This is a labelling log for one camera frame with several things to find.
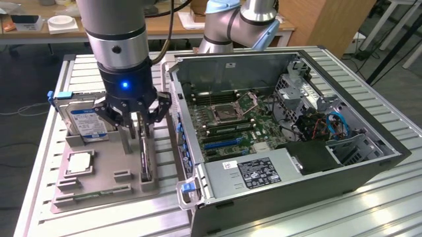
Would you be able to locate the silver CPU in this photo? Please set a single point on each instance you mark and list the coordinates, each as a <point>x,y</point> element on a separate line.
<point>79,163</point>

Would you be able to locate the hard disk blue label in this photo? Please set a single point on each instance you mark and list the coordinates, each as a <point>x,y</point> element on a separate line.
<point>87,123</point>

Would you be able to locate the perforated metal drive cage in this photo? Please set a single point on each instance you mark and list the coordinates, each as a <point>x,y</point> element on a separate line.
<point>293,96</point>

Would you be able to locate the blue expansion slot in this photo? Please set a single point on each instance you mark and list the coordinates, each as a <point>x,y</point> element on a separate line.
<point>221,145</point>

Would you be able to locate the thin metal locking lever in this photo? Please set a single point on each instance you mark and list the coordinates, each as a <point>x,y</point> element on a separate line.
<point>211,98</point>

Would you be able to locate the black slanted pole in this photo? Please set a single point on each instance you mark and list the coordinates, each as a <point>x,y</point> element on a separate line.
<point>395,53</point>

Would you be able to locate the grey parts rack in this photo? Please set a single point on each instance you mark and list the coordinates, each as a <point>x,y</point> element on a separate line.
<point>106,168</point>

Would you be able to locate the short black expansion slot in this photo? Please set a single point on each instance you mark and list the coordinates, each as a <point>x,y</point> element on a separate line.
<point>214,152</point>

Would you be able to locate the white paper stack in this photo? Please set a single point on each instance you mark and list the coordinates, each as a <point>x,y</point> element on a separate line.
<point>190,23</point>

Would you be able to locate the brown cardboard box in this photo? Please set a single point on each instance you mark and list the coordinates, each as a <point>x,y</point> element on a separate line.
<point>198,7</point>

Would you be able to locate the black open PC case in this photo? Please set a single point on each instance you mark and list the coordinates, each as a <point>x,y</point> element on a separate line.
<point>297,209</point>

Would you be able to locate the silver chipset heatsink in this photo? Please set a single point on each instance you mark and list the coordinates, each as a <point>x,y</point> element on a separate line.
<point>262,146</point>

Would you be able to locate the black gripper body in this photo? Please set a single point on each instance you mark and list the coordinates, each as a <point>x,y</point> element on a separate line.
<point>127,84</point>

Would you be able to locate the grey cup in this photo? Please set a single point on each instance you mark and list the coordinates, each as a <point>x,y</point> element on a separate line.
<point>47,2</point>

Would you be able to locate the white table frame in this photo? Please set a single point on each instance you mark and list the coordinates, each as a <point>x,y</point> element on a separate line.
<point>379,27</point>

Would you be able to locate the silver socket cover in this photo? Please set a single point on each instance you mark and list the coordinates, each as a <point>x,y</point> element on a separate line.
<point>254,98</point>

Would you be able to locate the wooden cabinet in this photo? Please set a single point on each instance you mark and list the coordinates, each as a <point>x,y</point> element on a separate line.
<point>330,24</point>

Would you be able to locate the wooden desk white frame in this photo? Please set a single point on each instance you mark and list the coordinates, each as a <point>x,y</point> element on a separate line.
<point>155,27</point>
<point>19,34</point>

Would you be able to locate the blue card retainer clip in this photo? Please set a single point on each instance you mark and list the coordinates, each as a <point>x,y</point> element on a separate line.
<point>179,128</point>

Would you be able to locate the CPU socket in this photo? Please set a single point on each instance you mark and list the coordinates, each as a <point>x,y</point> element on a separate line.
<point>227,112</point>

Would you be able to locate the grey metal disk bay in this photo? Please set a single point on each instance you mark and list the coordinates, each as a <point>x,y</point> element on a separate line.
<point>359,150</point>

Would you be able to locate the grey power supply unit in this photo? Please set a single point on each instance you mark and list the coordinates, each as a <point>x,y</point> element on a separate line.
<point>225,182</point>

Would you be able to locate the long black expansion slot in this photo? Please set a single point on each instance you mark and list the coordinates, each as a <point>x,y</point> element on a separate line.
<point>219,140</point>

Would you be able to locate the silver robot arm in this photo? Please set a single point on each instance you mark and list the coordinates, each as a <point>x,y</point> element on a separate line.
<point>112,24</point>

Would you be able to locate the white round dish box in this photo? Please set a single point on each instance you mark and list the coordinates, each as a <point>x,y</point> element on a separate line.
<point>63,24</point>

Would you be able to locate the white box black lid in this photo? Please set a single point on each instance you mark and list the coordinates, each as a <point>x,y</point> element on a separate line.
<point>26,26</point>

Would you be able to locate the blue release latch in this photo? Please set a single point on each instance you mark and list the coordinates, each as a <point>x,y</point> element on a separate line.
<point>187,187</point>

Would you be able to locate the green motherboard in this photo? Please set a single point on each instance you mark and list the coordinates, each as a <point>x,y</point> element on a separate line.
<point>261,123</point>

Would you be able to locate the small orange item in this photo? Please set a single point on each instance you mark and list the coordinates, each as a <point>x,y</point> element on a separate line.
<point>8,27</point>

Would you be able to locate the green graphics card black fan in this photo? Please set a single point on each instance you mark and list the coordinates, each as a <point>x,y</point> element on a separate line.
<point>144,153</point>

